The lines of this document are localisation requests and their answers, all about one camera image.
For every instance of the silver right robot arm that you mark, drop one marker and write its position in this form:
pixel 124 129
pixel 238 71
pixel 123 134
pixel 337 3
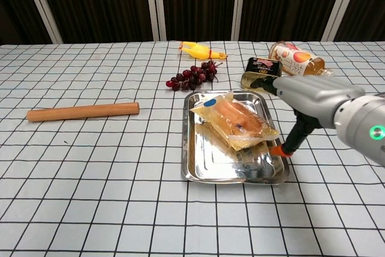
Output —
pixel 361 127

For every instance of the dark red grape bunch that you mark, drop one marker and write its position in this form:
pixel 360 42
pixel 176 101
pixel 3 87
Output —
pixel 192 78

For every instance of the wooden rolling pin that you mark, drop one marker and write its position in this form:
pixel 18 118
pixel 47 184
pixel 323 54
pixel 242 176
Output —
pixel 81 112

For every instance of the stainless steel tray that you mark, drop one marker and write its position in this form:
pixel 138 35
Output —
pixel 234 166

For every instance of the peach juice bottle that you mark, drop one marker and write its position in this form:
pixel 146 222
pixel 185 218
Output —
pixel 296 58

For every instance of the packaged bread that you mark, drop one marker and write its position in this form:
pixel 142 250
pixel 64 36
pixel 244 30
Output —
pixel 237 118

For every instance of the yellow rubber chicken toy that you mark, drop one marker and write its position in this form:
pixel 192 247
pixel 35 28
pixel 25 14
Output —
pixel 198 50

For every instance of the white checked tablecloth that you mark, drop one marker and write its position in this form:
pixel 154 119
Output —
pixel 90 178

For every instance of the dark folding partition screen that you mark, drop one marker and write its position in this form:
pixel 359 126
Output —
pixel 99 1

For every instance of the black gold tin can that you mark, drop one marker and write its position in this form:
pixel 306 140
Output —
pixel 263 67

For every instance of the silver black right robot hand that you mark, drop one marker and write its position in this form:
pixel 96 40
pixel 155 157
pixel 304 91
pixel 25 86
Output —
pixel 309 97

